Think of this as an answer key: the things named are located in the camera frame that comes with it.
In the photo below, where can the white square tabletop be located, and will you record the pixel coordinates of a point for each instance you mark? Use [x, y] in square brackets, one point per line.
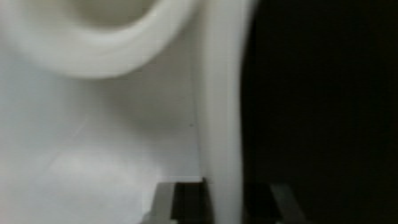
[120, 107]

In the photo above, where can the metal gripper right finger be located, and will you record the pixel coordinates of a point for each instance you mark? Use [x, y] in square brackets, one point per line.
[282, 211]

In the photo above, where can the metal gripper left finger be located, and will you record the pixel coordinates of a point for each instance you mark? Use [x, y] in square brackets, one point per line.
[181, 204]

